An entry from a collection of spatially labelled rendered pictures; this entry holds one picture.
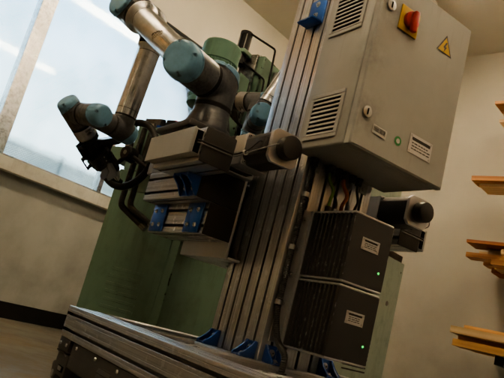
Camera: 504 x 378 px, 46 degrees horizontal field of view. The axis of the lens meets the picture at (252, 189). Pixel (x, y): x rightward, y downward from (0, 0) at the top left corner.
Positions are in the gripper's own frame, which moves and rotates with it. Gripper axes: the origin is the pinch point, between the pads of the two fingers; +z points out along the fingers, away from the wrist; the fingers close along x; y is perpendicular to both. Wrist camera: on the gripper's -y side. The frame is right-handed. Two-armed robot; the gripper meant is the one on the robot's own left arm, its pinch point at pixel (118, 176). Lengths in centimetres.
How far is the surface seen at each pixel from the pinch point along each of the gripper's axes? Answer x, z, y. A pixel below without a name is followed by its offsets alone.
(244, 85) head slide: 0, 15, -82
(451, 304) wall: 48, 229, -143
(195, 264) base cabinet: 17.4, 42.2, 0.8
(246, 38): -6, 1, -101
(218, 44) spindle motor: -3, -8, -79
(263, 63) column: 3, 12, -97
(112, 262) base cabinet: -13.1, 34.7, 14.2
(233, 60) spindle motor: 1, 0, -80
